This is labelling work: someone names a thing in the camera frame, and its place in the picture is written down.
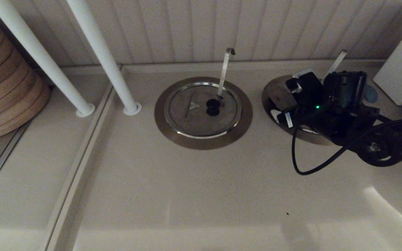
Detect round steel hinged lid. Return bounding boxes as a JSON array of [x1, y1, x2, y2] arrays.
[[267, 82, 323, 135], [164, 82, 243, 139]]

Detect round brushed steel well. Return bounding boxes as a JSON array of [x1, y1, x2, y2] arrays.
[[155, 77, 253, 150], [262, 74, 330, 145]]

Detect white teal tissue box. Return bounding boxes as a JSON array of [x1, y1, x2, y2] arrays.
[[373, 10, 402, 106]]

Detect white pole base flange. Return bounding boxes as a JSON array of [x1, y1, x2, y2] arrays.
[[124, 102, 142, 116], [76, 104, 96, 118]]

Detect white round support pole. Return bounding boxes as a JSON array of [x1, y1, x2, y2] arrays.
[[67, 0, 139, 111], [0, 0, 91, 112]]

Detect stacked bamboo steamer baskets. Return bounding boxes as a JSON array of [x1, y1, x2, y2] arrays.
[[0, 17, 51, 142]]

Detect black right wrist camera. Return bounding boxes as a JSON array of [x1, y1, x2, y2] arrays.
[[286, 69, 324, 106]]

